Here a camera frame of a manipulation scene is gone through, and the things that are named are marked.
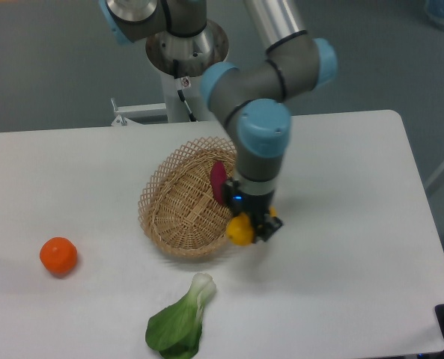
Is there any orange tangerine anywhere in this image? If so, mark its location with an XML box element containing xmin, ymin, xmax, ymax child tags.
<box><xmin>39</xmin><ymin>237</ymin><xmax>78</xmax><ymax>277</ymax></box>

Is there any green bok choy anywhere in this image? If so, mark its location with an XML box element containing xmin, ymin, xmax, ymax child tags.
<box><xmin>145</xmin><ymin>273</ymin><xmax>216</xmax><ymax>358</ymax></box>

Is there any woven wicker basket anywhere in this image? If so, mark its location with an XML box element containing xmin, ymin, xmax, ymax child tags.
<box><xmin>139</xmin><ymin>137</ymin><xmax>236</xmax><ymax>259</ymax></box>

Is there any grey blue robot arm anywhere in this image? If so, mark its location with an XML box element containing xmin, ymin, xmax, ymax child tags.
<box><xmin>99</xmin><ymin>1</ymin><xmax>338</xmax><ymax>245</ymax></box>

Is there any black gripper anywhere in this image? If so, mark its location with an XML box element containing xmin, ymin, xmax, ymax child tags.
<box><xmin>223</xmin><ymin>178</ymin><xmax>283</xmax><ymax>243</ymax></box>

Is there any yellow mango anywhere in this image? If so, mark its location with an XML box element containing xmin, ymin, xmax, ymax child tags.
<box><xmin>225</xmin><ymin>212</ymin><xmax>255</xmax><ymax>246</ymax></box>

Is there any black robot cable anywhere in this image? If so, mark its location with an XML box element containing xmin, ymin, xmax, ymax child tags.
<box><xmin>173</xmin><ymin>59</ymin><xmax>198</xmax><ymax>123</ymax></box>

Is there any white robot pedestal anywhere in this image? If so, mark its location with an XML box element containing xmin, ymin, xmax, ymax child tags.
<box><xmin>145</xmin><ymin>19</ymin><xmax>229</xmax><ymax>123</ymax></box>

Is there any purple sweet potato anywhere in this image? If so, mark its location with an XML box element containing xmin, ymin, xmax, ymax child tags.
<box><xmin>210</xmin><ymin>161</ymin><xmax>228</xmax><ymax>206</ymax></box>

